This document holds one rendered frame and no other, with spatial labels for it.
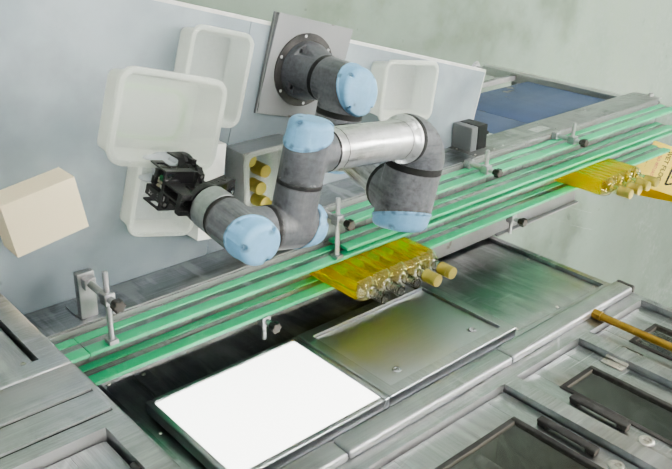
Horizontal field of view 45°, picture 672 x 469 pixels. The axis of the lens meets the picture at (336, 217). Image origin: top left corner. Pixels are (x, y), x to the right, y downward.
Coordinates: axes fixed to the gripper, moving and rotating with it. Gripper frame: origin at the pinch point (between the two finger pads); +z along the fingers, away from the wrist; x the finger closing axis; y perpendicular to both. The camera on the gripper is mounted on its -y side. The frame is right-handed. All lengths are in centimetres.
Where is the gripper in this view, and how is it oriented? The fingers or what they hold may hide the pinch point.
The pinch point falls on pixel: (158, 161)
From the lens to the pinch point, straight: 150.7
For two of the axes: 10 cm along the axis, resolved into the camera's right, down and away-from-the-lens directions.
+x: -2.6, 9.1, 3.2
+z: -6.4, -4.1, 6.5
